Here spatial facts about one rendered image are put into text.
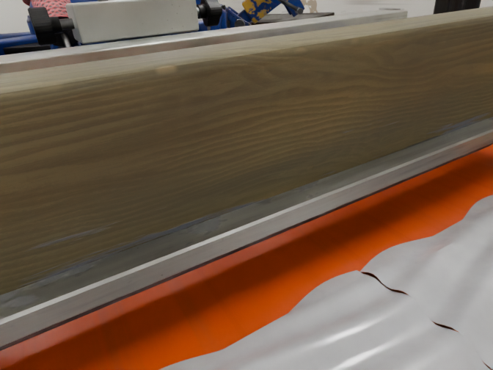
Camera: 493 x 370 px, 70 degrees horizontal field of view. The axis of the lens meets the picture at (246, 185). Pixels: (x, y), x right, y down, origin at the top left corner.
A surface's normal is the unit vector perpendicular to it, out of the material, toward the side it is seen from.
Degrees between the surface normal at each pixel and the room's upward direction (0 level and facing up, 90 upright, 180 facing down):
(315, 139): 90
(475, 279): 31
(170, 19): 90
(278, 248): 0
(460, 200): 0
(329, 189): 0
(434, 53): 90
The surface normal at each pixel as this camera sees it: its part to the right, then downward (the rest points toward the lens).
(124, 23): 0.51, 0.40
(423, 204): -0.06, -0.87
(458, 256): 0.33, -0.57
